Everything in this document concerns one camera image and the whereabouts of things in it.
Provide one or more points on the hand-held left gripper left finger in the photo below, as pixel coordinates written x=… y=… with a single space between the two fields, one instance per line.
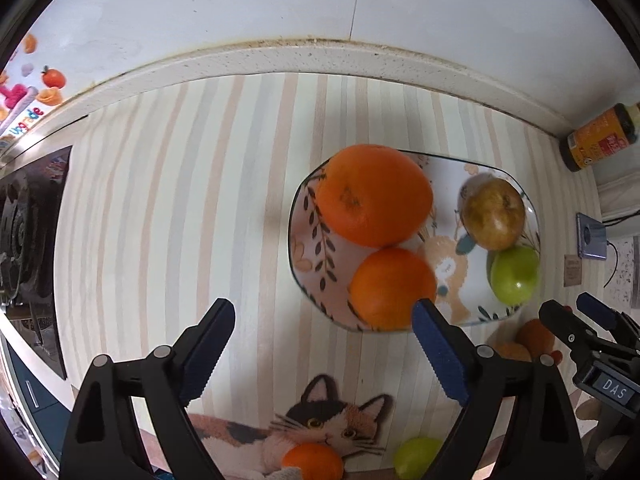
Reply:
x=202 y=355

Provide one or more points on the small orange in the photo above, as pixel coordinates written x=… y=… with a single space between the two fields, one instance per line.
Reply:
x=312 y=462
x=512 y=351
x=535 y=337
x=387 y=287

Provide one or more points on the brown pear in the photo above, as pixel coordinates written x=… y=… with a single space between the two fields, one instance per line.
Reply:
x=492 y=212

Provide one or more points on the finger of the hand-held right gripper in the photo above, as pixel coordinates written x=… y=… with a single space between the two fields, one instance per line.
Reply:
x=562 y=322
x=597 y=308

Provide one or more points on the colourful wall sticker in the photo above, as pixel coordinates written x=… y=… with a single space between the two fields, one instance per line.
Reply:
x=30 y=95

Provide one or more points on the green apple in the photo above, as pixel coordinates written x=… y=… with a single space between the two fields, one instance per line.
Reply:
x=415 y=457
x=515 y=275

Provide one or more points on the cat print mat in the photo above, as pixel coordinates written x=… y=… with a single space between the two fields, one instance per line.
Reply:
x=325 y=425

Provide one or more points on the orange label sauce bottle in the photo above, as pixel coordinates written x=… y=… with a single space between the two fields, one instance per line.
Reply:
x=600 y=137

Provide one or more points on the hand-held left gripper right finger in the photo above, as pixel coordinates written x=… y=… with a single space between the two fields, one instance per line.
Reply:
x=445 y=355

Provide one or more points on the large orange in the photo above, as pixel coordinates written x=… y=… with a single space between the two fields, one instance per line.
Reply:
x=375 y=195

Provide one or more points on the blue cabinet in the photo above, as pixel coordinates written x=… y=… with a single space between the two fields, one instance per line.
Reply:
x=35 y=410

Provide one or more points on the small brown card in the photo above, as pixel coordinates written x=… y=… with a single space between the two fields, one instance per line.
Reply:
x=573 y=271

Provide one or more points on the striped table cover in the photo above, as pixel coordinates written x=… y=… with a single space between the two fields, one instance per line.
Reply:
x=190 y=200

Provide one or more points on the printed ceramic plate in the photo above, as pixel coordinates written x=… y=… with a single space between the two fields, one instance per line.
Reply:
x=452 y=280

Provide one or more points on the black gas stove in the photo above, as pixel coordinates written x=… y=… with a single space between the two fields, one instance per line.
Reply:
x=30 y=245

